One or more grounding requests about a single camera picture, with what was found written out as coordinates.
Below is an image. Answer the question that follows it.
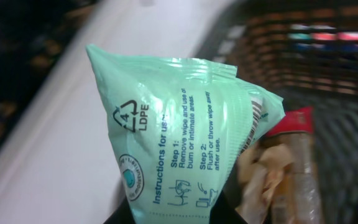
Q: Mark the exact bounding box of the mint green wipes packet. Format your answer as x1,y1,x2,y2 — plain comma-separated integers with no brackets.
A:
86,45,285,224

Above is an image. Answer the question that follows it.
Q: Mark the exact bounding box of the grey plastic shopping basket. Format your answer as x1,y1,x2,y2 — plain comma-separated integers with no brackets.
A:
196,0,358,223

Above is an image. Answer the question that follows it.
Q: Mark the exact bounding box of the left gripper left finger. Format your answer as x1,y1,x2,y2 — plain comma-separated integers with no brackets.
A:
103,197,135,224

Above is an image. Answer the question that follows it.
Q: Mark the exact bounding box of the beige paper snack bag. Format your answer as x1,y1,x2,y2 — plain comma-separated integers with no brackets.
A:
236,143,294,224

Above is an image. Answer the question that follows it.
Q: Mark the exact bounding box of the orange spaghetti packet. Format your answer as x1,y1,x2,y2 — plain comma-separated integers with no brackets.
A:
262,106,324,224

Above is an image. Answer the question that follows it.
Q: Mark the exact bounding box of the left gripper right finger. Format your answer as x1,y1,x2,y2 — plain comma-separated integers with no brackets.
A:
209,192,247,224

